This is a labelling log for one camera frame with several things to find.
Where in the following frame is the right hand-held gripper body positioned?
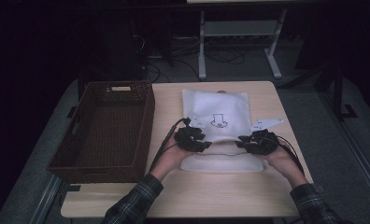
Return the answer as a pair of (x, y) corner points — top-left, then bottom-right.
(248, 118), (284, 156)

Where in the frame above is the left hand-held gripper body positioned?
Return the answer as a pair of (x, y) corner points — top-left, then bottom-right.
(173, 116), (207, 153)

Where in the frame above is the white mesh laundry bag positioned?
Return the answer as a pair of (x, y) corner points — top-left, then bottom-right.
(179, 89), (265, 174)

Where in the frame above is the brown woven basket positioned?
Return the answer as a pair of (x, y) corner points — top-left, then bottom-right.
(46, 80), (156, 185)

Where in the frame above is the person's left hand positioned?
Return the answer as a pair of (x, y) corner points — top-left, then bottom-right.
(149, 138), (192, 182)

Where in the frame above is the person's right hand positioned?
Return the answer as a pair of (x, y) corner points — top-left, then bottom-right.
(262, 139), (308, 189)

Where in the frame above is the black metal stand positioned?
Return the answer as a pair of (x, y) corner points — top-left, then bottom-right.
(313, 64), (359, 121)

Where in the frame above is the right hand-held gripper black cable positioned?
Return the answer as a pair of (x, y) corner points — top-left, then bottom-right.
(275, 134), (306, 175)

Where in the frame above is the black floor cable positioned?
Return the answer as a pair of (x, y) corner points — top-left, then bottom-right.
(205, 49), (247, 65)

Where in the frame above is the aluminium floor rail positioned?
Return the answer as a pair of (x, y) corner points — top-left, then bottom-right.
(29, 175), (64, 224)
(319, 92), (370, 200)

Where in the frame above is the white metal desk frame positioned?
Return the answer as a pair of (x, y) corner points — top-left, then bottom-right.
(197, 8), (289, 81)

